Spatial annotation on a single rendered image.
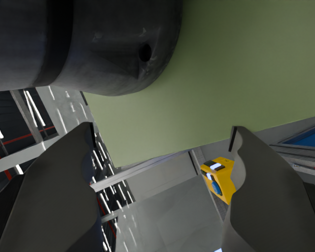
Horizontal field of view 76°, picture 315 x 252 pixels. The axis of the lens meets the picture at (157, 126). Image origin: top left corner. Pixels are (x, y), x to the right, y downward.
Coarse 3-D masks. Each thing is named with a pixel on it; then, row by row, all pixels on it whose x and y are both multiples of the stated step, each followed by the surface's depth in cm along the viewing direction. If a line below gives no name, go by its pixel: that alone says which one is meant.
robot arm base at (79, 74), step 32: (64, 0) 10; (96, 0) 12; (128, 0) 13; (160, 0) 14; (64, 32) 11; (96, 32) 12; (128, 32) 14; (160, 32) 15; (64, 64) 13; (96, 64) 14; (128, 64) 16; (160, 64) 17
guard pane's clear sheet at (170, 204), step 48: (0, 96) 102; (48, 96) 104; (0, 144) 101; (48, 144) 103; (96, 144) 106; (96, 192) 105; (144, 192) 108; (192, 192) 110; (144, 240) 107; (192, 240) 110
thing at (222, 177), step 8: (216, 160) 73; (224, 160) 69; (232, 160) 67; (208, 168) 68; (224, 168) 62; (216, 176) 60; (224, 176) 60; (208, 184) 74; (224, 184) 60; (232, 184) 60; (224, 192) 60; (232, 192) 60; (224, 200) 62
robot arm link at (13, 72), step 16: (0, 0) 8; (16, 0) 9; (32, 0) 9; (0, 16) 9; (16, 16) 9; (32, 16) 10; (0, 32) 9; (16, 32) 9; (32, 32) 10; (0, 48) 9; (16, 48) 10; (32, 48) 10; (0, 64) 10; (16, 64) 11; (32, 64) 11; (0, 80) 11; (16, 80) 12; (32, 80) 12
